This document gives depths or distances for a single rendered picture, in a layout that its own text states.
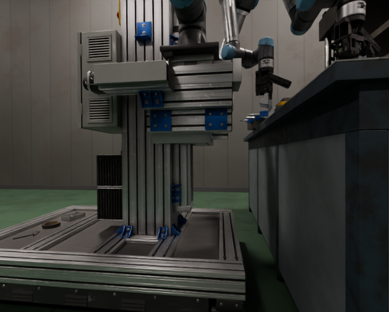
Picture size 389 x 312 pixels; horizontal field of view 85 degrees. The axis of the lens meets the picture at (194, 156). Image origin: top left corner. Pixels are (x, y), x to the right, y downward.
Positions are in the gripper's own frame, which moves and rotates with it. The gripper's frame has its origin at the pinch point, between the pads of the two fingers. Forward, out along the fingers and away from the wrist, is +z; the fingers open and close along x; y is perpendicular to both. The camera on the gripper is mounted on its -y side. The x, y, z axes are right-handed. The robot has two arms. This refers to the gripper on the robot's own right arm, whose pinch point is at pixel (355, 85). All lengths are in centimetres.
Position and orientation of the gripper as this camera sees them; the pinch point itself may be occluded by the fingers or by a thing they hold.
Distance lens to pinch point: 89.5
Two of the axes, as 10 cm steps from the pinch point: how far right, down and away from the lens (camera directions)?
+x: 3.3, 0.1, -9.5
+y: -9.5, 0.1, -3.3
